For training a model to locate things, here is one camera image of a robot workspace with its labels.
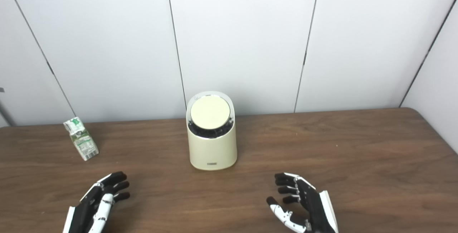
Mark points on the black bin liner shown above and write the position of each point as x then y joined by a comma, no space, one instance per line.
211,134

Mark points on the cream-colored cylindrical bin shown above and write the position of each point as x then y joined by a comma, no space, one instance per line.
212,151

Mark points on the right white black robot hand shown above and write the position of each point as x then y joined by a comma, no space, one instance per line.
315,208

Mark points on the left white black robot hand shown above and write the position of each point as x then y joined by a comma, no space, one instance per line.
86,211

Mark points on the green white milk carton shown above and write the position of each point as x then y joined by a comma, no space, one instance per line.
82,140

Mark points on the cream round bin lid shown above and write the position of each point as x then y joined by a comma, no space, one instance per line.
210,112

